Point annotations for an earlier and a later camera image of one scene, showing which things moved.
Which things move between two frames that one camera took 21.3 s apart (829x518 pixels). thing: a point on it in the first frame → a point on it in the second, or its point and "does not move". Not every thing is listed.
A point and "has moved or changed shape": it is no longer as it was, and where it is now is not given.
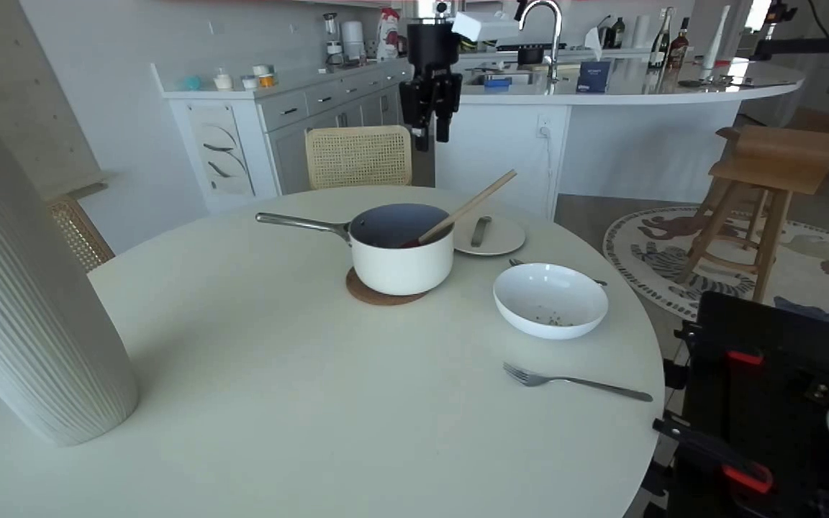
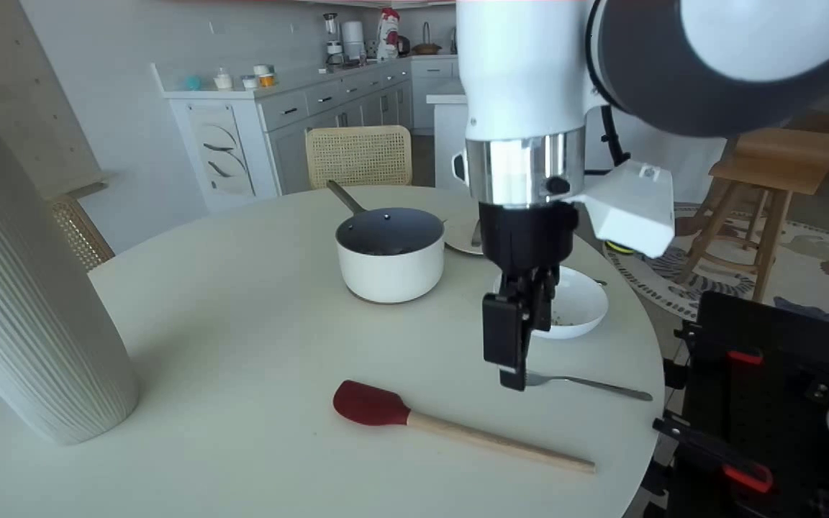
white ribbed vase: x=25 y=321 does not move
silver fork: x=530 y=377 does not move
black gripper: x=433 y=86 → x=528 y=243
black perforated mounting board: x=753 y=433 does not move
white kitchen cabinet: x=252 y=145 does not move
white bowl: x=550 y=301 does not move
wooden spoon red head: x=456 y=213 → x=371 y=404
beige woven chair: x=358 y=155 does not move
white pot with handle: x=387 y=247 has moved or changed shape
